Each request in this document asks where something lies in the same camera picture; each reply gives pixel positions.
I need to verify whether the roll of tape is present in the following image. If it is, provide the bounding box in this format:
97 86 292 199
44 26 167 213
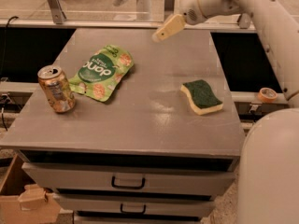
258 88 278 103

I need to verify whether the green rice chip bag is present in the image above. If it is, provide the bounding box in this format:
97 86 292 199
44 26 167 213
69 45 134 102

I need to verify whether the left metal bracket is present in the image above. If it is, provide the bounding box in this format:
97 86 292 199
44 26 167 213
47 0 66 24

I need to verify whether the green yellow sponge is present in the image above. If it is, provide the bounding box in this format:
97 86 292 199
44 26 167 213
180 79 223 116

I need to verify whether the grey drawer cabinet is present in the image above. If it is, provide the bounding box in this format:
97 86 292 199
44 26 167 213
1 29 244 224

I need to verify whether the top drawer black handle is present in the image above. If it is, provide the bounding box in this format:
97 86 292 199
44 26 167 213
111 176 146 189

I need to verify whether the orange soda can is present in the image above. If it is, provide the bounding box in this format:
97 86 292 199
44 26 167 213
37 64 76 113

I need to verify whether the black cable at left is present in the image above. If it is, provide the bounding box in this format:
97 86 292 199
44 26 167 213
0 15 21 79

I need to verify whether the drawer black handle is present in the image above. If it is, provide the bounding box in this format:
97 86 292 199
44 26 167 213
111 176 146 189
120 203 147 215

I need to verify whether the cardboard box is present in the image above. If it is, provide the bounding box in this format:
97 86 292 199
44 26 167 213
0 155 61 224

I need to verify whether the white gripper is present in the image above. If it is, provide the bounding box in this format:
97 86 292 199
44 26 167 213
152 0 207 42

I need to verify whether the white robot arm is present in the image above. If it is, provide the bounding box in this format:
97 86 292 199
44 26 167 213
153 0 299 224

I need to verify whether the right metal bracket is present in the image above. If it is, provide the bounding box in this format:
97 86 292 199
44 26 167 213
237 13 251 29

